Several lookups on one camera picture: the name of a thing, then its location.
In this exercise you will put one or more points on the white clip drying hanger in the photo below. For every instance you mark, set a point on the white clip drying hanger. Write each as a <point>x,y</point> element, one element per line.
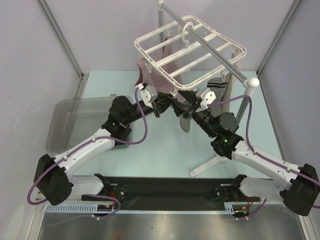
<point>199,51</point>

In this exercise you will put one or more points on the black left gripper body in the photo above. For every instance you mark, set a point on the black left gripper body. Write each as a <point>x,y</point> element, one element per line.
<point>156,105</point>

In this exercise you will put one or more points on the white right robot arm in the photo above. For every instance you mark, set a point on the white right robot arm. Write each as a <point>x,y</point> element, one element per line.
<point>296,186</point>

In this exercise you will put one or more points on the grey striped sock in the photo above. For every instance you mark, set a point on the grey striped sock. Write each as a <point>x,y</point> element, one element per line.
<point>185,123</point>
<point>217,85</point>

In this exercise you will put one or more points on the pink tank top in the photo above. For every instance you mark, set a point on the pink tank top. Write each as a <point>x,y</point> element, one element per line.
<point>153,78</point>

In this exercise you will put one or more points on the grey plastic bin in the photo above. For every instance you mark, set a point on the grey plastic bin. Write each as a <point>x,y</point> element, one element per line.
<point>75,120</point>

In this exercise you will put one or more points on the beige sock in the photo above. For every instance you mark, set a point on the beige sock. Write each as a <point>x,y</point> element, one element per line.
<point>227,93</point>

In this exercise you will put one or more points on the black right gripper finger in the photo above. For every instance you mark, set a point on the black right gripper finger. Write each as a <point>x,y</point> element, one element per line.
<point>180,108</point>
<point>188,97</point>

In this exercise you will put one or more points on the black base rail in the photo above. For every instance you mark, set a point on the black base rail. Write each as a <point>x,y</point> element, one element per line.
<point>171,194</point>

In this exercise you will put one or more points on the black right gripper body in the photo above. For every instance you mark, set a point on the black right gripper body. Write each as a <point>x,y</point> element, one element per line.
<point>189,110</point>

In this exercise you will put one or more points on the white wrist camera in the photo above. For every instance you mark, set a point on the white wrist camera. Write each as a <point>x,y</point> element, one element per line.
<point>204,98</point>
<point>148,93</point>

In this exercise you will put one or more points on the grey metal clothes stand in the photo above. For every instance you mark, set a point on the grey metal clothes stand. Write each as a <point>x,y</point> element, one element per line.
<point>250,85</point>

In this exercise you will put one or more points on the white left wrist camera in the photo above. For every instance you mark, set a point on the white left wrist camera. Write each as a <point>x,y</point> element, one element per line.
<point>148,93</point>

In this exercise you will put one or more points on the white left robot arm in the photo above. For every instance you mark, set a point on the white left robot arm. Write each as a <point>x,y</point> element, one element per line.
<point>53,174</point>

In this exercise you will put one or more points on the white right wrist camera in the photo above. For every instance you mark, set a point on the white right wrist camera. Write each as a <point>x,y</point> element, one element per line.
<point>204,98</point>

